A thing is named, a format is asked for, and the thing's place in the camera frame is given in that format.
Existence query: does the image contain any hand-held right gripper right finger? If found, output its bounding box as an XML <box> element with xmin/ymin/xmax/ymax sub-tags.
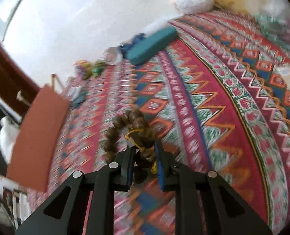
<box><xmin>155</xmin><ymin>141</ymin><xmax>273</xmax><ymax>235</ymax></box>

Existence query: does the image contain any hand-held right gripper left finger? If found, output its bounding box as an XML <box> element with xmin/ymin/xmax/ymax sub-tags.
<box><xmin>14</xmin><ymin>148</ymin><xmax>137</xmax><ymax>235</ymax></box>

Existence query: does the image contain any wooden bead bracelet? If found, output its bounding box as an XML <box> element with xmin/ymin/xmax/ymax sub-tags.
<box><xmin>104</xmin><ymin>110</ymin><xmax>160</xmax><ymax>184</ymax></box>

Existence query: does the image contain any orange cardboard box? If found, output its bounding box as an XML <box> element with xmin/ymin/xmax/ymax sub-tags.
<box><xmin>6</xmin><ymin>84</ymin><xmax>69</xmax><ymax>193</ymax></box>

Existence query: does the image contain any teal glasses case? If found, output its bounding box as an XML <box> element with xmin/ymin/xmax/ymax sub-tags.
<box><xmin>125</xmin><ymin>27</ymin><xmax>178</xmax><ymax>65</ymax></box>

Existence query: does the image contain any teal foil packet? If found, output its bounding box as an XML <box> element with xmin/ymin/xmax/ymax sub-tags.
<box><xmin>69</xmin><ymin>88</ymin><xmax>87</xmax><ymax>108</ymax></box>

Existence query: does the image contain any green snack packet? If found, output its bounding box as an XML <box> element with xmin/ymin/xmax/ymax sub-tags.
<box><xmin>91</xmin><ymin>60</ymin><xmax>106</xmax><ymax>77</ymax></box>

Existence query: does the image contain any colourful pom-pom ball toy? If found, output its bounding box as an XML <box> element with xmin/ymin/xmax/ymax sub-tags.
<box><xmin>74</xmin><ymin>60</ymin><xmax>92</xmax><ymax>80</ymax></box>

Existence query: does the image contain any white paper cup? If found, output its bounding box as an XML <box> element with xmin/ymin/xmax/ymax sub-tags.
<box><xmin>102</xmin><ymin>47</ymin><xmax>123</xmax><ymax>65</ymax></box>

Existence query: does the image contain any wooden stick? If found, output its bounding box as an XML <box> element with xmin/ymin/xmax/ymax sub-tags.
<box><xmin>51</xmin><ymin>73</ymin><xmax>63</xmax><ymax>92</ymax></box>

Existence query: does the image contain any white cloth bundle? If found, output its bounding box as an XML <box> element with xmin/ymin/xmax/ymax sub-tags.
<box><xmin>0</xmin><ymin>116</ymin><xmax>20</xmax><ymax>163</ymax></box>

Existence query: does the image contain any blue toy figure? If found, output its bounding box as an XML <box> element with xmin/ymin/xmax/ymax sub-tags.
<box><xmin>121</xmin><ymin>33</ymin><xmax>145</xmax><ymax>54</ymax></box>

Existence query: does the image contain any brown wooden door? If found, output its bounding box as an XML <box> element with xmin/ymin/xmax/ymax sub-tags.
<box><xmin>0</xmin><ymin>28</ymin><xmax>40</xmax><ymax>118</ymax></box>

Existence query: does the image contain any white fluffy pillow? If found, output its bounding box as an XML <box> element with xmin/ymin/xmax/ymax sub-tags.
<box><xmin>174</xmin><ymin>0</ymin><xmax>214</xmax><ymax>14</ymax></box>

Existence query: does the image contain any clear plastic bag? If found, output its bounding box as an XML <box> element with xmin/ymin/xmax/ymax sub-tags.
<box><xmin>233</xmin><ymin>0</ymin><xmax>290</xmax><ymax>52</ymax></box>

